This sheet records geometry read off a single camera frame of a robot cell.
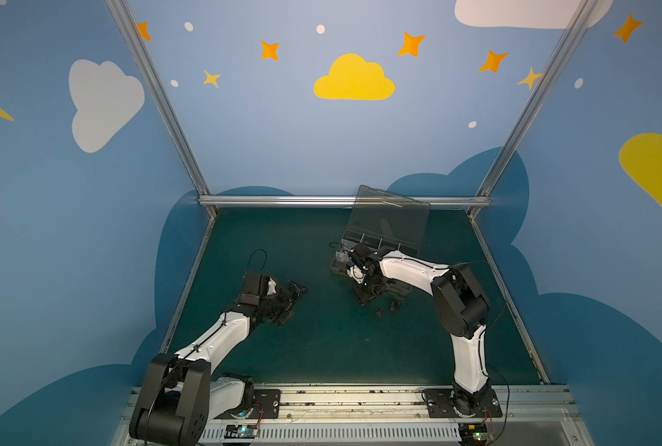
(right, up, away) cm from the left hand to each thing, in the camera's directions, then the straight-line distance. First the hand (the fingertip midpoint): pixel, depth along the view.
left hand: (308, 298), depth 86 cm
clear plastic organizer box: (+30, +26, +26) cm, 48 cm away
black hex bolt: (+23, -6, +5) cm, 25 cm away
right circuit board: (+45, -32, -15) cm, 57 cm away
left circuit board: (-16, -31, -15) cm, 38 cm away
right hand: (+20, -1, +10) cm, 22 cm away
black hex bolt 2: (+29, -4, +7) cm, 30 cm away
